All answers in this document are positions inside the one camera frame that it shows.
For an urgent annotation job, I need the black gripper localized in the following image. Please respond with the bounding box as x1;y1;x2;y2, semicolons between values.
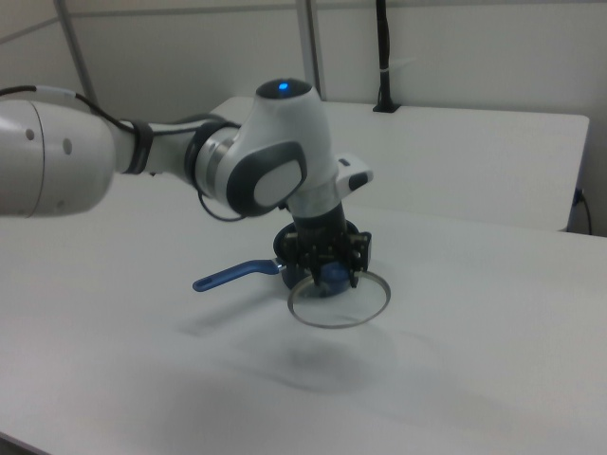
278;204;374;290

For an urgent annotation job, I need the glass lid with blue knob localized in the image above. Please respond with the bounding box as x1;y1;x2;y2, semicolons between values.
286;263;393;330

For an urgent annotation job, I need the blue saucepan with handle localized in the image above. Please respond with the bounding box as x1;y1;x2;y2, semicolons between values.
192;222;362;301

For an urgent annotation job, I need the black camera pole with base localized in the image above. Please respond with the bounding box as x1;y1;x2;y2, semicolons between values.
372;0;402;114

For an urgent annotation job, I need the grey partition post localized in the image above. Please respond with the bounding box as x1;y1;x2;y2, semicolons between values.
297;0;326;102
55;0;99;103

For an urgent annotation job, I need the black wall cable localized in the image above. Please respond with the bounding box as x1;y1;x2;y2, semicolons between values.
573;188;595;235

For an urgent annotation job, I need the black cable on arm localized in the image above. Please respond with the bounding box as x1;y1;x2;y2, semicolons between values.
0;84;253;223

